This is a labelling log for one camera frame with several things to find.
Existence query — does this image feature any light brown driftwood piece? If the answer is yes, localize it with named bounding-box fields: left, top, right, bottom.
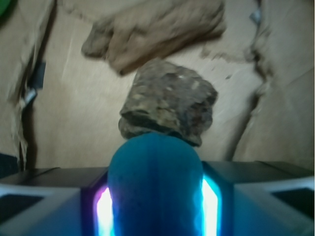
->
left=81, top=0, right=226, bottom=75

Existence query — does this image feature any blue textured ball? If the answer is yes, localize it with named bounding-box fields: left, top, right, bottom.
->
left=108, top=133, right=203, bottom=236

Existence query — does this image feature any brown paper bag tray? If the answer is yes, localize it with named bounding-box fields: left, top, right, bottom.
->
left=0, top=0, right=315, bottom=169

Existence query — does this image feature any dark brown bark chunk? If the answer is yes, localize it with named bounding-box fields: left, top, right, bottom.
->
left=118, top=59, right=218, bottom=147

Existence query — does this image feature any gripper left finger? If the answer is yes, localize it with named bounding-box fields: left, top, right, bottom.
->
left=0, top=167, right=114, bottom=236

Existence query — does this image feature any green textured ball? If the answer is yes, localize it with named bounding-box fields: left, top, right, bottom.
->
left=0, top=0, right=14, bottom=20

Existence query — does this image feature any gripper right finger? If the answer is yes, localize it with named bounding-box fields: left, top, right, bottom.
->
left=202, top=161, right=315, bottom=236

